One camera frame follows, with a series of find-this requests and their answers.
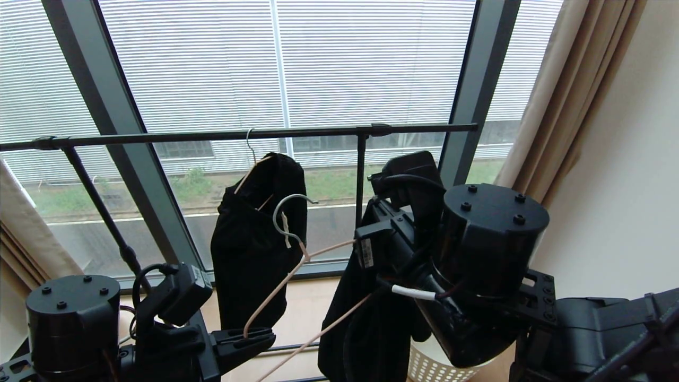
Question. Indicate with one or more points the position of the window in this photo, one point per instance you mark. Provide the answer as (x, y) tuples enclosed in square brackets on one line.
[(371, 63)]

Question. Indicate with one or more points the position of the beige curtain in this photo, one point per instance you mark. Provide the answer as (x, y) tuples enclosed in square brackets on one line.
[(32, 228), (557, 79)]

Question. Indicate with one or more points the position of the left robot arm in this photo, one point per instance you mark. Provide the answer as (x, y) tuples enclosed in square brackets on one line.
[(74, 318)]

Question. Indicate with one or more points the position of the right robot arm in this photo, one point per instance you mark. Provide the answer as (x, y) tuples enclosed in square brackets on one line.
[(493, 239)]

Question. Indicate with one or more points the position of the white laundry basket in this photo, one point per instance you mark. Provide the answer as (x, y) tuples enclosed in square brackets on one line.
[(429, 366)]

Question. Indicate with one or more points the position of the black garment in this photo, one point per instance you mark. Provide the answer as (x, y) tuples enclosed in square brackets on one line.
[(366, 329)]

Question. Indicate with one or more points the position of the black clothes rack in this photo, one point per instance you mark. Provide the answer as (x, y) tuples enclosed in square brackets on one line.
[(159, 137)]

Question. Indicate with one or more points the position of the pink clothes hanger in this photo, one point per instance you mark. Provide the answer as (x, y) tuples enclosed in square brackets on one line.
[(252, 175), (286, 278)]

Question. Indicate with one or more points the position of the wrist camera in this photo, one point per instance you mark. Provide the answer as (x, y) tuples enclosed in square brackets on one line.
[(180, 292), (414, 164)]

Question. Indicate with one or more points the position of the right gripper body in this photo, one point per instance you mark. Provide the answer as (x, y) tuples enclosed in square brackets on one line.
[(392, 244)]

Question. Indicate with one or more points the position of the black shorts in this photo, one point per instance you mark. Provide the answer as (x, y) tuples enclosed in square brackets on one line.
[(249, 265)]

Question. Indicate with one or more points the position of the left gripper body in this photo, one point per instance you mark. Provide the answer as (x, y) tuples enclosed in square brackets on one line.
[(175, 345)]

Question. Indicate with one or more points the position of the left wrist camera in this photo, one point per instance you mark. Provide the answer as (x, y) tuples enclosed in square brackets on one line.
[(180, 292)]

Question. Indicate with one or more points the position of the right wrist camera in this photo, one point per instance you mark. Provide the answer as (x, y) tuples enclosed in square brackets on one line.
[(414, 164)]

